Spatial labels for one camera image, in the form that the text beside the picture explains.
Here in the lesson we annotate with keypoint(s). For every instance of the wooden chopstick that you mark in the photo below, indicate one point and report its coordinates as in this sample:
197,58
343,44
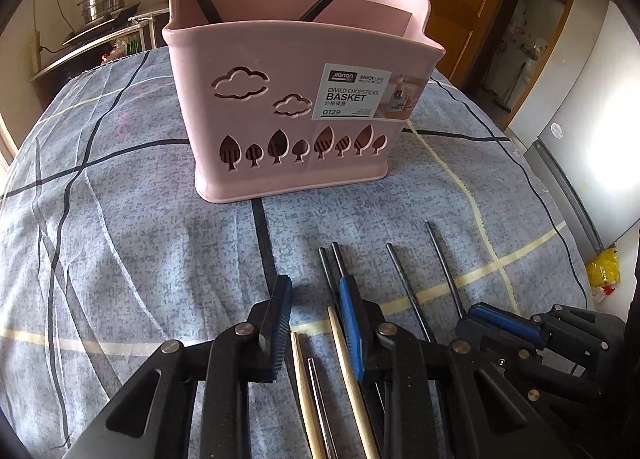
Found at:
305,389
361,419

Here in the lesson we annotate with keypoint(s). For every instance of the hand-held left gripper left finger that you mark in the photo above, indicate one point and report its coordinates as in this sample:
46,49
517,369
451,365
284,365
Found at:
281,324

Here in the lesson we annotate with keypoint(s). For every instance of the metal chopstick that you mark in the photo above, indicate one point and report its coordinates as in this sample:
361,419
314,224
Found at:
320,409

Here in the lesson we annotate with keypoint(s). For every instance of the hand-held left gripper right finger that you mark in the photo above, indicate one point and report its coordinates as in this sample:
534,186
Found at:
351,334

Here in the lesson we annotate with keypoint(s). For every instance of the black induction stove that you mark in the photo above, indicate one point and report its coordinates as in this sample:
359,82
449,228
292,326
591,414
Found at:
100,30

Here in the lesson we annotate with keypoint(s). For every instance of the yellow plastic bag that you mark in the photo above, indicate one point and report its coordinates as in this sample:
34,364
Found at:
602,269

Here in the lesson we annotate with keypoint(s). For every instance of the silver refrigerator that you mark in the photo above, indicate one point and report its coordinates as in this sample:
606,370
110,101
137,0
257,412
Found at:
590,139

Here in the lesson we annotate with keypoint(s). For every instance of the steel steamer pot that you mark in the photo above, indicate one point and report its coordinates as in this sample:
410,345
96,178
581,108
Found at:
105,1

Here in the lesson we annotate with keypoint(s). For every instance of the pink plastic chopstick basket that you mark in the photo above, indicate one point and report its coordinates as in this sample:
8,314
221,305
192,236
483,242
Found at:
250,139

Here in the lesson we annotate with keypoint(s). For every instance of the blue checked blanket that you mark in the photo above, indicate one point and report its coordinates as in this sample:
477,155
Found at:
150,239

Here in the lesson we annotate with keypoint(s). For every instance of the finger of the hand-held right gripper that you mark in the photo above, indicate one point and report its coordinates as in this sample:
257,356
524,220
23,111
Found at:
575,334
500,317

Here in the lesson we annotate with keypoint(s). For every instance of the white power strip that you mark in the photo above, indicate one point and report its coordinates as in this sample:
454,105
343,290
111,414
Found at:
35,51

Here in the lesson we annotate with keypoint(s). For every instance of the low metal rack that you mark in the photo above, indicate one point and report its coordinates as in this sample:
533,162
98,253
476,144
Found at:
75,56

